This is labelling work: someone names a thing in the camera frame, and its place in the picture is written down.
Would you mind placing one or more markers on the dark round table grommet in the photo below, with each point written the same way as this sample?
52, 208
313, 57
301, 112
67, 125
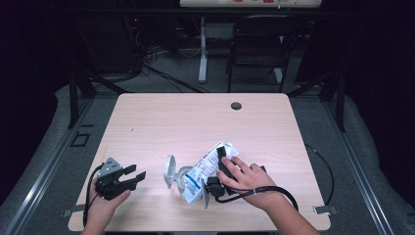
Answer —
236, 105

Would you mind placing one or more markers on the clear container with white lid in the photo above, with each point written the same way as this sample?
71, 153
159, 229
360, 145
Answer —
169, 171

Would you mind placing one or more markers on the black metal frame stand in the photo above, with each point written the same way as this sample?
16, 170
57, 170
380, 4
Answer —
341, 104
73, 98

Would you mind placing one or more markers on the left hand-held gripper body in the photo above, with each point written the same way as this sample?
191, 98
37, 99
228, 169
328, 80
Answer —
109, 187

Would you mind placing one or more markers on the grey bracket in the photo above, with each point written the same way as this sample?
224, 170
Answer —
75, 209
326, 209

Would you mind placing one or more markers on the aluminium floor rail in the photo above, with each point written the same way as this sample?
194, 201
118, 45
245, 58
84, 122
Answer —
44, 173
365, 182

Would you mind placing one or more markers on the person's right hand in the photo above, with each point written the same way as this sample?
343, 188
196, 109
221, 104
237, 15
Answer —
251, 181

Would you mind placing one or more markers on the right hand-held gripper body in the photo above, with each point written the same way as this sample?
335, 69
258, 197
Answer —
213, 187

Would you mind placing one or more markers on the white desk leg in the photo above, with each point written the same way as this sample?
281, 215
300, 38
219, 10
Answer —
203, 65
278, 75

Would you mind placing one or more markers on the dark equipment cabinet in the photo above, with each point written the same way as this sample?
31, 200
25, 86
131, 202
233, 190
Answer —
111, 49

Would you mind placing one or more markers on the person's left hand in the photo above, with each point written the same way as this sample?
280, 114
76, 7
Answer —
101, 212

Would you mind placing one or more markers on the white and blue food pouch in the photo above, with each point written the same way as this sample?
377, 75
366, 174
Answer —
202, 173

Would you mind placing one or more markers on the black folding chair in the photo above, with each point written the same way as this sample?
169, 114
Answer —
257, 49

